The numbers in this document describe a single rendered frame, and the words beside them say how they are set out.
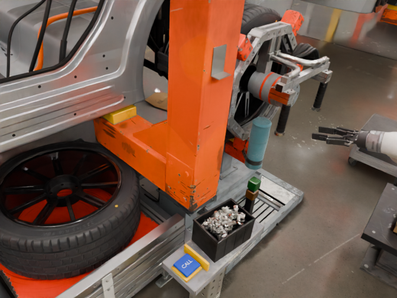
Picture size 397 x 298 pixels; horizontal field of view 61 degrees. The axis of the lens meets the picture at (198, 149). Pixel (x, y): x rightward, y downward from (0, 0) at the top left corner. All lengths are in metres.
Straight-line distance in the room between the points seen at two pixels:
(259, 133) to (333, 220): 0.94
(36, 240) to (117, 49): 0.80
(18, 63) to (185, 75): 1.13
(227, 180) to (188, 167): 0.79
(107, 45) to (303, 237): 1.48
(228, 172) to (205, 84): 1.06
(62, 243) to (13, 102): 0.53
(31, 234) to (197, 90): 0.80
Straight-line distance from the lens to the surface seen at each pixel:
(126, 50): 1.50
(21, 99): 1.35
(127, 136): 1.51
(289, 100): 1.39
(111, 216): 1.39
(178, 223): 1.51
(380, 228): 1.92
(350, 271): 2.08
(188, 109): 1.12
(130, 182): 1.52
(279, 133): 1.47
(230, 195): 2.02
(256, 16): 1.57
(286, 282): 1.89
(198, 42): 1.02
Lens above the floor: 1.51
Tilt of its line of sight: 35 degrees down
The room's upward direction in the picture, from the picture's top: 5 degrees clockwise
